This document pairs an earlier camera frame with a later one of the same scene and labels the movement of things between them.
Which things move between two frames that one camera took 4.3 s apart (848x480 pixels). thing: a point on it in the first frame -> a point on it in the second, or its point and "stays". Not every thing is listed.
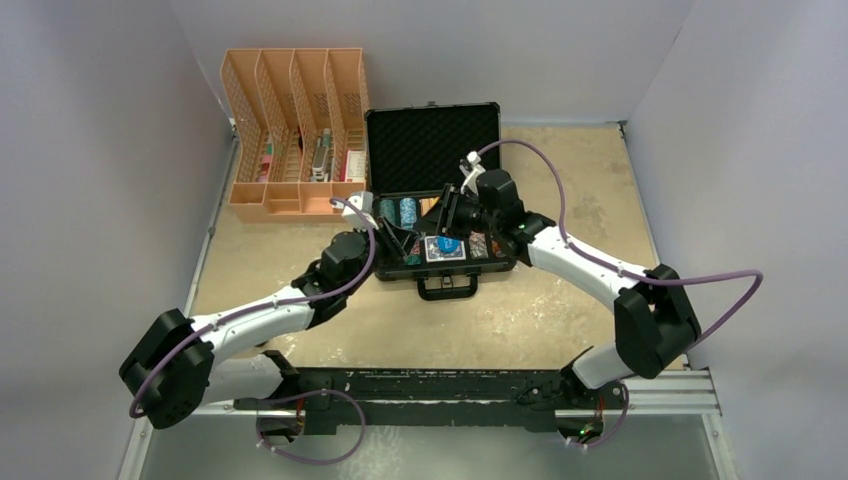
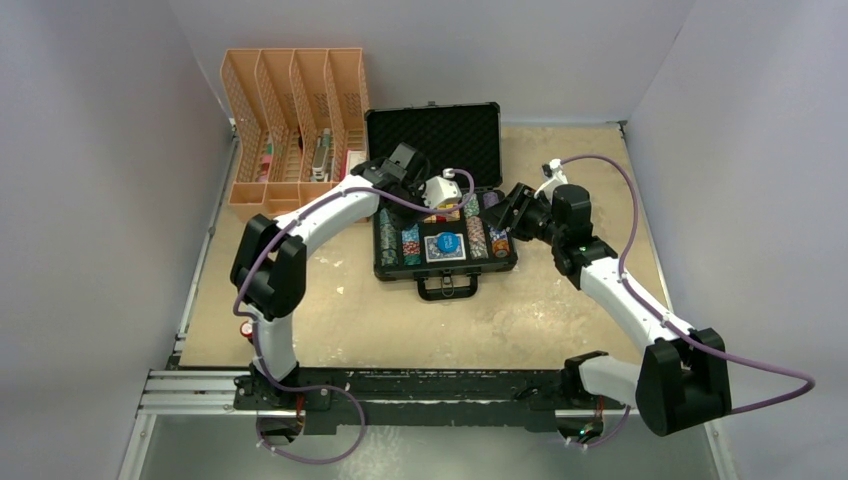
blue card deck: x=434 y=252 stays
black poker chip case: x=413 y=151 stays
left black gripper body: x=366 y=237 -> x=414 y=192
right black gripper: x=451 y=202 -> x=521 y=199
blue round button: x=447 y=244 stays
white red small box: x=353 y=166 stays
